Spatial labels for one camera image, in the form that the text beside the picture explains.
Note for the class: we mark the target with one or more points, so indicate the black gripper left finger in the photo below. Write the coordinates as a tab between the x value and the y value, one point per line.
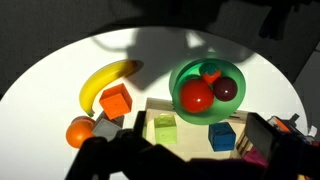
140	122

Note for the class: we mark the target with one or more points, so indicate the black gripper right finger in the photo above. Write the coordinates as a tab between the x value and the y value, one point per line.
261	133

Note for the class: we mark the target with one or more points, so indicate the multicolour shape sorter cube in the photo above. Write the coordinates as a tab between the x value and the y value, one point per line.
283	125

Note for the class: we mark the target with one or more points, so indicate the magenta cube block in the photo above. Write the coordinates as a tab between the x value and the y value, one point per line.
255	157

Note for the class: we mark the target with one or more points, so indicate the light green cube block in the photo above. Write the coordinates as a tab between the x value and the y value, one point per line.
165	130

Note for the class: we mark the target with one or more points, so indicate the orange cube block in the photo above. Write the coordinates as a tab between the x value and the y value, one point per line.
115	101

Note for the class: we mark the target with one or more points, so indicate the grey cube block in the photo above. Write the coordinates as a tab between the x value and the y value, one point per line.
106	128

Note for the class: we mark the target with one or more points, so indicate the green plastic bowl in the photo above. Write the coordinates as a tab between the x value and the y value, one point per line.
233	111

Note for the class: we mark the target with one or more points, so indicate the blue cube block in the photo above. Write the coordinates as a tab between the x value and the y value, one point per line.
221	137

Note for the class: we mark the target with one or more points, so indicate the wooden tray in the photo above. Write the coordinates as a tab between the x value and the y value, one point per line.
193	140

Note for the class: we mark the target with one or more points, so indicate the dark purple toy plum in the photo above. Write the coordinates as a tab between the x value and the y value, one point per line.
225	89

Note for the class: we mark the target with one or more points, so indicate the yellow toy banana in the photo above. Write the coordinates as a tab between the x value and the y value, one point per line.
100	80

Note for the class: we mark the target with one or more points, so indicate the orange toy fruit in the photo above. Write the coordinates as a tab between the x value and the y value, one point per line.
78	135

